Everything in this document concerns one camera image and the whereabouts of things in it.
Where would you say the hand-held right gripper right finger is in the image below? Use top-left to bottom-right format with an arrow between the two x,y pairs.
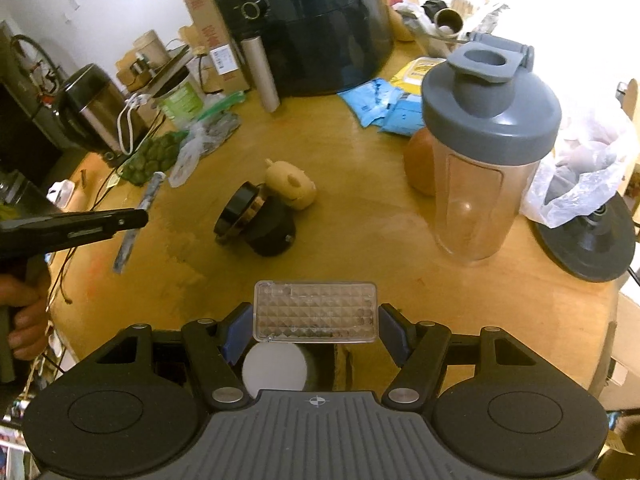
377,303 -> 543,409

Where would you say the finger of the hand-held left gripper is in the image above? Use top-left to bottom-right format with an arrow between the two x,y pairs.
65,208 -> 150,250

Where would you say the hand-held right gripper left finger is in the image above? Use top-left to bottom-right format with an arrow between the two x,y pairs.
95,303 -> 254,409

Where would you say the silver patterned stick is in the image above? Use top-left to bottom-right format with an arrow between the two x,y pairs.
113,171 -> 166,275

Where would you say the white-lid jar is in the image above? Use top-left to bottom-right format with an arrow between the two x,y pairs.
242,342 -> 321,393

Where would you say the clear plastic case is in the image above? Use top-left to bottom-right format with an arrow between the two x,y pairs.
253,280 -> 379,345

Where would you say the black round case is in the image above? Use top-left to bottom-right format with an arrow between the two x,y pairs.
244,194 -> 297,258

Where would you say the person's left hand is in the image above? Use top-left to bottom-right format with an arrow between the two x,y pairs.
0,274 -> 52,362

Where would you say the black water bottle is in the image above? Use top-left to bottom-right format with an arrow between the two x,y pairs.
0,170 -> 48,216

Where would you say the white charger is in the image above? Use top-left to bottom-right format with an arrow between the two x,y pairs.
47,182 -> 77,207

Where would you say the bag of green vegetables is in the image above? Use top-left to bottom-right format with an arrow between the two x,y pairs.
121,131 -> 185,185

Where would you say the black steel kettle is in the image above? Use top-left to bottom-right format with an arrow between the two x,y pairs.
54,63 -> 151,156

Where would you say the clear plastic bag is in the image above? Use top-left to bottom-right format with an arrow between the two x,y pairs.
169,91 -> 251,189

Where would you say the green label tub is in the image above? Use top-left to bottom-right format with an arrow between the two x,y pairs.
157,70 -> 206,123

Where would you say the bicycle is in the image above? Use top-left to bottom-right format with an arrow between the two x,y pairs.
7,34 -> 68,106

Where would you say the orange fruit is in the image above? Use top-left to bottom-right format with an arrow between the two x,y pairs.
403,127 -> 442,197

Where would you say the brown paper canister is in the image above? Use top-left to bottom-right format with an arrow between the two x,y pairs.
132,29 -> 169,69

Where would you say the clear shaker bottle grey lid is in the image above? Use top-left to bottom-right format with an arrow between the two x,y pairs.
421,41 -> 563,267

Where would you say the black round base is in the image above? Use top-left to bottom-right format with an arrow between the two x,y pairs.
532,194 -> 638,283

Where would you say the blue packet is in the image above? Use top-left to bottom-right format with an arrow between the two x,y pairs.
379,100 -> 427,137
337,78 -> 402,127

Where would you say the grey cardboard tube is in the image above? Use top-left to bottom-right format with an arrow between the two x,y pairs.
241,36 -> 281,114

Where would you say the tall brown carton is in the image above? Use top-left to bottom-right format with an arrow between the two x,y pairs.
170,0 -> 251,93

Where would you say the white plastic bag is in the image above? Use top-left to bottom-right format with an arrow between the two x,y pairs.
520,105 -> 638,230

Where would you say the yellow packet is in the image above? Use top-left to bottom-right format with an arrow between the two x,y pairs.
389,56 -> 447,88

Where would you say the black air fryer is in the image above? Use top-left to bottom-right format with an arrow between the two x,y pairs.
204,0 -> 394,98

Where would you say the metal cup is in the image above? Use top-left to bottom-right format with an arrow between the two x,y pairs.
434,8 -> 467,37

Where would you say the black cable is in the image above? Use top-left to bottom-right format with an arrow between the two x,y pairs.
47,110 -> 171,306

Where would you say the white cord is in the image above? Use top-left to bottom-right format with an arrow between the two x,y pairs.
117,92 -> 152,156

